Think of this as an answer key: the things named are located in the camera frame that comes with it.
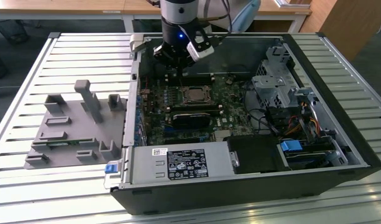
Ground metal socket cover frame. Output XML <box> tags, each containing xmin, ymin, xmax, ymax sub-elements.
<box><xmin>183</xmin><ymin>86</ymin><xmax>214</xmax><ymax>105</ymax></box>

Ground silver CPU green edge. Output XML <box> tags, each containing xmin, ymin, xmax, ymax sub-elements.
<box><xmin>191</xmin><ymin>89</ymin><xmax>208</xmax><ymax>100</ymax></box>

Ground black RAM slot white clips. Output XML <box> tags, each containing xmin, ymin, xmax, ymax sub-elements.
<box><xmin>183</xmin><ymin>72</ymin><xmax>215</xmax><ymax>78</ymax></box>
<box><xmin>171</xmin><ymin>79</ymin><xmax>215</xmax><ymax>84</ymax></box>

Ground CPU socket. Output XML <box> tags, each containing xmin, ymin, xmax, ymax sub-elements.
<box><xmin>180</xmin><ymin>85</ymin><xmax>216</xmax><ymax>106</ymax></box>

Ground grey case latch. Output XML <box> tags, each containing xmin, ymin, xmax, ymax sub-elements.
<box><xmin>130</xmin><ymin>34</ymin><xmax>148</xmax><ymax>53</ymax></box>

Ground black graphics card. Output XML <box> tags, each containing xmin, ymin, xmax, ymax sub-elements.
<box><xmin>172</xmin><ymin>112</ymin><xmax>212</xmax><ymax>130</ymax></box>

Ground pale blue teach pendant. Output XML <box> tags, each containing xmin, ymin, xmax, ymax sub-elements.
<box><xmin>232</xmin><ymin>0</ymin><xmax>263</xmax><ymax>33</ymax></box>

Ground green motherboard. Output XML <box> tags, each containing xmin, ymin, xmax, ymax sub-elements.
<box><xmin>138</xmin><ymin>70</ymin><xmax>258</xmax><ymax>147</ymax></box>

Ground silver metal drive cage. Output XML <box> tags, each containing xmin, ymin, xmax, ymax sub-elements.
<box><xmin>250</xmin><ymin>45</ymin><xmax>307</xmax><ymax>110</ymax></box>

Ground silver chipset heatsink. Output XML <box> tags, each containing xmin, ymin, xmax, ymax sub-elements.
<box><xmin>215</xmin><ymin>130</ymin><xmax>234</xmax><ymax>142</ymax></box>

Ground white paper stack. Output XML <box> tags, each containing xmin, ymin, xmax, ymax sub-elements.
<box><xmin>274</xmin><ymin>0</ymin><xmax>314</xmax><ymax>9</ymax></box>

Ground grey parts rack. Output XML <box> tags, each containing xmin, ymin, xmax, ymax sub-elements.
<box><xmin>24</xmin><ymin>79</ymin><xmax>130</xmax><ymax>170</ymax></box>

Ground green RAM stick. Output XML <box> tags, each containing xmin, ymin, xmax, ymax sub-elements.
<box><xmin>47</xmin><ymin>139</ymin><xmax>96</xmax><ymax>146</ymax></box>

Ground grey power supply unit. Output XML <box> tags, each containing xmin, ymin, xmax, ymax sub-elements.
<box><xmin>128</xmin><ymin>141</ymin><xmax>239</xmax><ymax>187</ymax></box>

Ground black waste bin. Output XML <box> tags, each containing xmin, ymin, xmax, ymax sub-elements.
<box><xmin>0</xmin><ymin>20</ymin><xmax>31</xmax><ymax>45</ymax></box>

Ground blue disk carrier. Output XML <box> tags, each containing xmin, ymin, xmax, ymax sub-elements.
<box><xmin>279</xmin><ymin>139</ymin><xmax>304</xmax><ymax>154</ymax></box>

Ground wooden cabinet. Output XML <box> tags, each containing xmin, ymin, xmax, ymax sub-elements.
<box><xmin>299</xmin><ymin>0</ymin><xmax>381</xmax><ymax>62</ymax></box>

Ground black PC case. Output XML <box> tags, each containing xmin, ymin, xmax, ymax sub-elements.
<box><xmin>110</xmin><ymin>32</ymin><xmax>381</xmax><ymax>217</ymax></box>

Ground wooden desk white frame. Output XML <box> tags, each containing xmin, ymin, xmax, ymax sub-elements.
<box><xmin>124</xmin><ymin>0</ymin><xmax>314</xmax><ymax>33</ymax></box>
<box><xmin>0</xmin><ymin>0</ymin><xmax>127</xmax><ymax>21</ymax></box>

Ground coloured power wire bundle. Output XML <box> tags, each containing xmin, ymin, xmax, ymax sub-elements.
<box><xmin>284</xmin><ymin>100</ymin><xmax>323</xmax><ymax>136</ymax></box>

